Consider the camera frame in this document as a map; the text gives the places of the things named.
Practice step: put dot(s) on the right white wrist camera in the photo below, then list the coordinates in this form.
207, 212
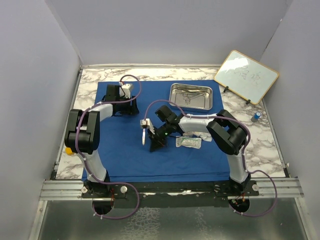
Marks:
147, 124

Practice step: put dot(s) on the blue surgical drape cloth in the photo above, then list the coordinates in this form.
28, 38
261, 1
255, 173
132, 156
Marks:
127, 160

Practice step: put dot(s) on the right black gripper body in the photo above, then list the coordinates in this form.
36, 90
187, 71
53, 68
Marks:
162, 133

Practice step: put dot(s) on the small whiteboard with wooden frame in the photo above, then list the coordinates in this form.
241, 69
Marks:
246, 77

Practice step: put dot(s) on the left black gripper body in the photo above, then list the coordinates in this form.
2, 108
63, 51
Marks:
125, 107

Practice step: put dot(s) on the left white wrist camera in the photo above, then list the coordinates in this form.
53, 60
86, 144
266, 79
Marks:
126, 90

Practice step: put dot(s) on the purple patterned packet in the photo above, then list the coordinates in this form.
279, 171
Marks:
190, 134

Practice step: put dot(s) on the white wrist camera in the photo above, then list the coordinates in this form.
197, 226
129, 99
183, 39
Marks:
147, 124
126, 90

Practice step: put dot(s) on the white gauze pieces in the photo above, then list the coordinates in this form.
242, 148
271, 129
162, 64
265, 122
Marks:
204, 136

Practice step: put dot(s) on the clear green suture packet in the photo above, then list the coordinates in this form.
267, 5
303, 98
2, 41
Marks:
188, 142

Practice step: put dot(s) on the small blue cap bottle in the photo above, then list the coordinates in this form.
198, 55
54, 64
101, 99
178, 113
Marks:
256, 117

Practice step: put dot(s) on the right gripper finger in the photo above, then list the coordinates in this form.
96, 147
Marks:
159, 144
154, 145

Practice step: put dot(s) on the silver scalpel handle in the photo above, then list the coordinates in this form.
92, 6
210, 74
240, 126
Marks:
144, 136

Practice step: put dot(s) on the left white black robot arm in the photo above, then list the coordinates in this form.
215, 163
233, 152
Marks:
82, 134

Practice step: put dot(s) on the yellow grey block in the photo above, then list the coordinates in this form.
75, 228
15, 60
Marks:
69, 151

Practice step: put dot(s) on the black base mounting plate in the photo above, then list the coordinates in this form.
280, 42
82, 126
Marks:
167, 194

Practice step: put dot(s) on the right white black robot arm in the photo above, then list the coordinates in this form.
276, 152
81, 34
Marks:
230, 136

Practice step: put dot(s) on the stainless steel instrument tray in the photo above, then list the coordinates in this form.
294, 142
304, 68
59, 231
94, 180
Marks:
203, 103

